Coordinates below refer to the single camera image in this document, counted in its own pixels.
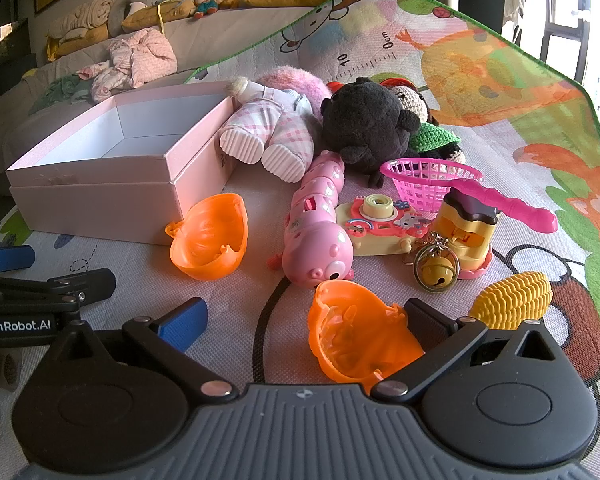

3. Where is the gold bell keychain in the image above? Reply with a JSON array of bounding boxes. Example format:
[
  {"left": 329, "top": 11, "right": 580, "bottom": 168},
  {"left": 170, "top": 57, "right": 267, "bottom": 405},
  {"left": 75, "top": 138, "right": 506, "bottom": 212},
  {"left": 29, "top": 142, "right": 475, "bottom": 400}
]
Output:
[{"left": 405, "top": 232, "right": 462, "bottom": 294}]

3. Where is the pink cardboard box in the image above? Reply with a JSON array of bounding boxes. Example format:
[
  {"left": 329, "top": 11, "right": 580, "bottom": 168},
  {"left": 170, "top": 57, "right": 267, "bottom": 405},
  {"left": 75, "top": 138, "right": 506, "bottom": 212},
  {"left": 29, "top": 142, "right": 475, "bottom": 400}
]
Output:
[{"left": 5, "top": 80, "right": 241, "bottom": 247}]

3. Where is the beige folded blanket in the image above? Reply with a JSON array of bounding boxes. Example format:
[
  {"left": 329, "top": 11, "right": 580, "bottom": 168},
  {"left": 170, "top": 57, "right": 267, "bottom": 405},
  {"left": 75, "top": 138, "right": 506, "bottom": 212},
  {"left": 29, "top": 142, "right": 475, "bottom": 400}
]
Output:
[{"left": 47, "top": 0, "right": 116, "bottom": 42}]

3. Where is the cream and pink toy pot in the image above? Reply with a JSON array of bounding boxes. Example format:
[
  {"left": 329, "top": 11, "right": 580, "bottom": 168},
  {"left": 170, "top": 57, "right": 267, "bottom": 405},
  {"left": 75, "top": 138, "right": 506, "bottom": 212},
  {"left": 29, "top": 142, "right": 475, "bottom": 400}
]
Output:
[{"left": 336, "top": 192, "right": 431, "bottom": 257}]

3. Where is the orange plush toy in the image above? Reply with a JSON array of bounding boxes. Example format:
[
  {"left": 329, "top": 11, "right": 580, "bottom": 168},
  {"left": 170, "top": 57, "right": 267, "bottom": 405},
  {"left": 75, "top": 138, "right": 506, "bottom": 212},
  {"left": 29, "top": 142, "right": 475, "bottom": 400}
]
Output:
[{"left": 307, "top": 280, "right": 426, "bottom": 394}]

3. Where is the colourful cartoon play mat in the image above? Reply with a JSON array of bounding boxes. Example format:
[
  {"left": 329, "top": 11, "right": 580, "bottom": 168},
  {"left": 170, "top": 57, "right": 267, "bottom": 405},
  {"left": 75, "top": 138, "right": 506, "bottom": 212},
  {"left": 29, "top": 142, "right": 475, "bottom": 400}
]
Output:
[{"left": 0, "top": 0, "right": 600, "bottom": 461}]

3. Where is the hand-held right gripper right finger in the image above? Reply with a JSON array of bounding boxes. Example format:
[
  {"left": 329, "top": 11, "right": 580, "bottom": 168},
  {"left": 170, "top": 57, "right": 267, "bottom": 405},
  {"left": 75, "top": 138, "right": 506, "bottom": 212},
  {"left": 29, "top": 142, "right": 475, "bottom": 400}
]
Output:
[{"left": 372, "top": 297, "right": 563, "bottom": 401}]

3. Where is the pink plastic toy utensil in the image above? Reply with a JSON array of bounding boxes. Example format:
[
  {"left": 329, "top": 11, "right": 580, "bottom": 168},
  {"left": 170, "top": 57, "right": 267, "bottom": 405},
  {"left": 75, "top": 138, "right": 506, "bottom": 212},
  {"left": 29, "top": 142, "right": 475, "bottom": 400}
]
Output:
[{"left": 450, "top": 183, "right": 559, "bottom": 234}]

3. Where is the yellow pudding toy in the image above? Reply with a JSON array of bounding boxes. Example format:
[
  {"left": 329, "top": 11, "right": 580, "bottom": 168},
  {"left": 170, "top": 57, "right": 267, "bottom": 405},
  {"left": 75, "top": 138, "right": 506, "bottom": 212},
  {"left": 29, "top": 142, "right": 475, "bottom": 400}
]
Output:
[{"left": 432, "top": 192, "right": 501, "bottom": 281}]

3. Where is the orange plastic shell half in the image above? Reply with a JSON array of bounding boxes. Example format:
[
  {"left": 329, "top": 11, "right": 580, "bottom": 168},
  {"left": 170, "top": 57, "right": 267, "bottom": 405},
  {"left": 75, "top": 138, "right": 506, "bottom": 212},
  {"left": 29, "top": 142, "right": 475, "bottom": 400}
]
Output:
[{"left": 165, "top": 192, "right": 249, "bottom": 281}]

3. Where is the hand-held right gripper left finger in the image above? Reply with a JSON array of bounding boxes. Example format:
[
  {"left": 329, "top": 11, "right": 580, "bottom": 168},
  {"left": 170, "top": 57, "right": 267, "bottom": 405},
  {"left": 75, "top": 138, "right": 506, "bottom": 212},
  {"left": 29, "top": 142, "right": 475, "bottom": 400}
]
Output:
[{"left": 50, "top": 296, "right": 238, "bottom": 401}]

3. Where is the grey ring cushion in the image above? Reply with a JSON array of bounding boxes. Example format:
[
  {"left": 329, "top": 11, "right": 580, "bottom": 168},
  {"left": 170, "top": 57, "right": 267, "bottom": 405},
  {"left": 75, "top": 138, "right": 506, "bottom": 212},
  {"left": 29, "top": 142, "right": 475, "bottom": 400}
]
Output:
[{"left": 107, "top": 0, "right": 152, "bottom": 37}]

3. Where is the pink floral garment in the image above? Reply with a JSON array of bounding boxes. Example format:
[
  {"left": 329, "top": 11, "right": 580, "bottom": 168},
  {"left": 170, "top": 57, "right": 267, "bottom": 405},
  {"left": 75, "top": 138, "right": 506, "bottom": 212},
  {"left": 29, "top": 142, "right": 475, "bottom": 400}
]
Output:
[{"left": 77, "top": 62, "right": 112, "bottom": 82}]

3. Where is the small plush doll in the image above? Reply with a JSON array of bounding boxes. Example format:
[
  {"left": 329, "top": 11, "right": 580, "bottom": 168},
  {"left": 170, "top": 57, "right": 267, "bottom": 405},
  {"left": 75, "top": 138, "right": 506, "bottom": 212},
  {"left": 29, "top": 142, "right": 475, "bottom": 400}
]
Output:
[{"left": 194, "top": 0, "right": 222, "bottom": 21}]

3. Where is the yellow round toy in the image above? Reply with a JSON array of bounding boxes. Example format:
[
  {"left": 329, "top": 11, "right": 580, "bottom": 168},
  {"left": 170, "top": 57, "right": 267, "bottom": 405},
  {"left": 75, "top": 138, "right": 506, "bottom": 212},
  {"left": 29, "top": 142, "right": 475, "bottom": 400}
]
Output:
[{"left": 469, "top": 270, "right": 553, "bottom": 331}]

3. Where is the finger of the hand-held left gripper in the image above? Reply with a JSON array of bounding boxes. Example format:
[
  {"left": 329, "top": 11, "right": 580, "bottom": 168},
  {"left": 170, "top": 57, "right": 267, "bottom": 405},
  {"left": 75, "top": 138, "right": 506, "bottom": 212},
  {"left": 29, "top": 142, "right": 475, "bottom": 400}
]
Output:
[
  {"left": 0, "top": 267, "right": 117, "bottom": 308},
  {"left": 0, "top": 246, "right": 36, "bottom": 274}
]

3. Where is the green cloth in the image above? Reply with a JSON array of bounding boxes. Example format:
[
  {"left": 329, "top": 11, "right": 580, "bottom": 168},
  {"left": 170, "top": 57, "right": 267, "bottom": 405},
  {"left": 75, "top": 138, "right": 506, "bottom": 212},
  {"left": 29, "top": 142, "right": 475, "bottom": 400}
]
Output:
[{"left": 30, "top": 75, "right": 93, "bottom": 114}]

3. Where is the pink quilted jacket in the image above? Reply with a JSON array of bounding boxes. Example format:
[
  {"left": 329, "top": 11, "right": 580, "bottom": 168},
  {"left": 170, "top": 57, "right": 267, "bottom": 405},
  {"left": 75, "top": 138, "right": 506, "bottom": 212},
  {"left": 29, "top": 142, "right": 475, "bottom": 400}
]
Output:
[{"left": 90, "top": 28, "right": 178, "bottom": 103}]

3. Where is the crochet doll with brown hair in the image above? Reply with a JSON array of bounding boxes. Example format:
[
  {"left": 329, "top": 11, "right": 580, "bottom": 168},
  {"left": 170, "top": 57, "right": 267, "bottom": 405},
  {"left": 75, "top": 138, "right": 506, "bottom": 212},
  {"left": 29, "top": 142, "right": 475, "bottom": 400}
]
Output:
[{"left": 380, "top": 74, "right": 464, "bottom": 163}]

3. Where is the yellow pillow with strap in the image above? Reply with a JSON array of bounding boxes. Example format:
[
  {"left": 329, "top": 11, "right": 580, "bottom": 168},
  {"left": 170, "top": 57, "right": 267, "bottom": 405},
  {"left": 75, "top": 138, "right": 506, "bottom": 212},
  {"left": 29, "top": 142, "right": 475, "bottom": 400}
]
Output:
[{"left": 122, "top": 0, "right": 197, "bottom": 32}]

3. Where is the black plush toy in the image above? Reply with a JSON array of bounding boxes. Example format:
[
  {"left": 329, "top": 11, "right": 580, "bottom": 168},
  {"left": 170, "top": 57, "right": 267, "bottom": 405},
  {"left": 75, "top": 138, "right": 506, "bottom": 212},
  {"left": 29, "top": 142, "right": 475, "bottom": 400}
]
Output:
[{"left": 320, "top": 77, "right": 422, "bottom": 187}]

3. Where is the pink toy caterpillar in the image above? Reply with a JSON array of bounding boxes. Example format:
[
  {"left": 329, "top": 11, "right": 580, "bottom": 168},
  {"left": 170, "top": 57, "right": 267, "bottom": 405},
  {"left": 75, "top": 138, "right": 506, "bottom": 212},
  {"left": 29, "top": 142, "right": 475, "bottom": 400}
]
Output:
[{"left": 269, "top": 150, "right": 356, "bottom": 289}]

